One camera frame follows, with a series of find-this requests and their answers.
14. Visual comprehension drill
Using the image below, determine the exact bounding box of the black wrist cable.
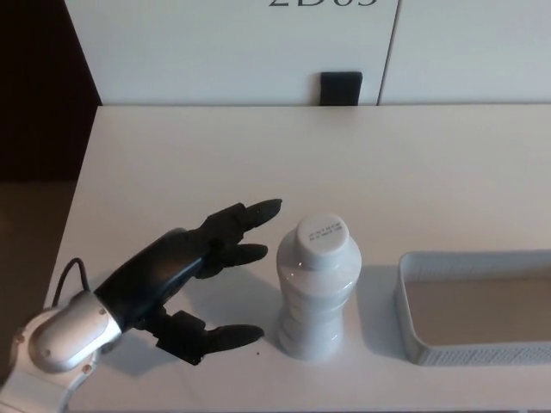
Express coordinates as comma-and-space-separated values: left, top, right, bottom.
51, 256, 94, 309

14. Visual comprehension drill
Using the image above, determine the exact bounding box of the white plastic bottle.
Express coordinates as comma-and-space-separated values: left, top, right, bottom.
275, 213, 364, 361

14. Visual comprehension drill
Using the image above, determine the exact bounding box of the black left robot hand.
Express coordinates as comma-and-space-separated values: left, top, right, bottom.
91, 197, 284, 367

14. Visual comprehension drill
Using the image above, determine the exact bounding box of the white mesh container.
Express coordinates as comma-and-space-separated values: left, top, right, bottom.
394, 248, 551, 367

